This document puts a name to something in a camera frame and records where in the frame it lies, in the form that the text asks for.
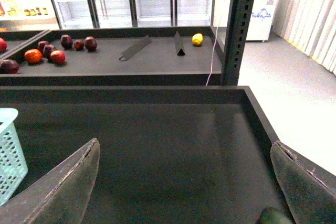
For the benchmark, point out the dark red apple back left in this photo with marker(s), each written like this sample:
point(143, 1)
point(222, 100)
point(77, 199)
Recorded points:
point(41, 45)

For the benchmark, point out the orange fruit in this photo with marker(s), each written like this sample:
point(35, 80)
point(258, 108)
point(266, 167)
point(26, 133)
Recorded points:
point(33, 56)

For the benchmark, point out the small dark red apple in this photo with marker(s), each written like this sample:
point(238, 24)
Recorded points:
point(78, 45)

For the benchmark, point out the flat black divider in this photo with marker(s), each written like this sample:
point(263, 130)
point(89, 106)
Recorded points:
point(134, 49)

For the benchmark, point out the red apple behind post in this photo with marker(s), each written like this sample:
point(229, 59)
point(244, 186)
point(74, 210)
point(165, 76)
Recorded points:
point(3, 45)

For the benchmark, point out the black display tray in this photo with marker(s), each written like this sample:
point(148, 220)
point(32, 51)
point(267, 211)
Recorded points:
point(168, 154)
point(156, 64)
point(19, 39)

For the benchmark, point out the black lower display tray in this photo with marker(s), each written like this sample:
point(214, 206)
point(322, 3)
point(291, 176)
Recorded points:
point(168, 154)

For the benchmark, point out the teal plastic shopping basket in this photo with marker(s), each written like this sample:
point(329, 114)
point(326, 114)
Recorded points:
point(13, 164)

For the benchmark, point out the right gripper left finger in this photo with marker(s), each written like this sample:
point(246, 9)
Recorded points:
point(60, 196)

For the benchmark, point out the red apple near orange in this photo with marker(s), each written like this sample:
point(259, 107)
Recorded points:
point(58, 57)

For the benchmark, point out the white chest freezer blue lid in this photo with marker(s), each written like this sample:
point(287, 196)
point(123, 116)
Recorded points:
point(261, 19)

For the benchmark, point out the green avocado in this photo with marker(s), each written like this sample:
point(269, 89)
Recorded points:
point(272, 215)

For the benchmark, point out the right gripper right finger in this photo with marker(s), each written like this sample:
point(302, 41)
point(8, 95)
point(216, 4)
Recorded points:
point(309, 189)

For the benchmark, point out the black left display tray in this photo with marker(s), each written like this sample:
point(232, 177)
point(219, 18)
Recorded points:
point(19, 39)

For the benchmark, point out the triangular black divider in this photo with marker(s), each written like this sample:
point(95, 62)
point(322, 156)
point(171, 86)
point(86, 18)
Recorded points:
point(179, 48)

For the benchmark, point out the yellow lemon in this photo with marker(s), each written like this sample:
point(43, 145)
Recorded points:
point(197, 40)

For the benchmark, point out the dark red apple front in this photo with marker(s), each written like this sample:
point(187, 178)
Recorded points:
point(9, 66)

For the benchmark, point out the right black shelf post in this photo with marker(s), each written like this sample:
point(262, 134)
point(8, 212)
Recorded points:
point(236, 33)

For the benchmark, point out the black upper display tray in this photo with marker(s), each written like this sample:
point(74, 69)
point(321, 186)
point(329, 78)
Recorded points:
point(156, 64)

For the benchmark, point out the jars on shelf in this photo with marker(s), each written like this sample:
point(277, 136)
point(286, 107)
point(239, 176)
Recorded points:
point(13, 12)

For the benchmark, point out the dark red apple right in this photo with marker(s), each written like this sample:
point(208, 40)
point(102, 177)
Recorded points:
point(90, 43)

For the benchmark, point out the dark red apple middle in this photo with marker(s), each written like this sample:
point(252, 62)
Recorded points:
point(47, 50)

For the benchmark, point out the white vertical curtain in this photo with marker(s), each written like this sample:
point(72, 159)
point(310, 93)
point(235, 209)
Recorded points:
point(309, 25)

